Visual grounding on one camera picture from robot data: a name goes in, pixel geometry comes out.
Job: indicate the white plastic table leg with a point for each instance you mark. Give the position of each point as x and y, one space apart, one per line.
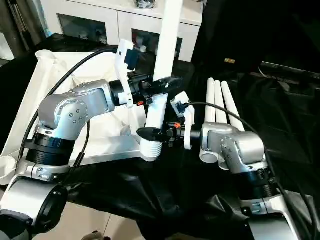
166 37
231 107
218 105
210 105

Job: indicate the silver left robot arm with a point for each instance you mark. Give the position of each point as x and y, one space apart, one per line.
75 105

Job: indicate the white jar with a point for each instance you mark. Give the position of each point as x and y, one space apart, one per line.
143 48

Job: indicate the small yellow label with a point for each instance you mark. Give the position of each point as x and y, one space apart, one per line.
230 60

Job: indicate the white glass-door cabinet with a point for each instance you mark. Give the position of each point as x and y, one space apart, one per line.
112 22

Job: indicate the black backdrop cloth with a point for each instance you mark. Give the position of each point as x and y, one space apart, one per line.
250 25

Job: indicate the black mat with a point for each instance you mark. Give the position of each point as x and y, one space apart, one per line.
275 125

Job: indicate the black metal bar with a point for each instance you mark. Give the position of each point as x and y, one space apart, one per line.
287 68

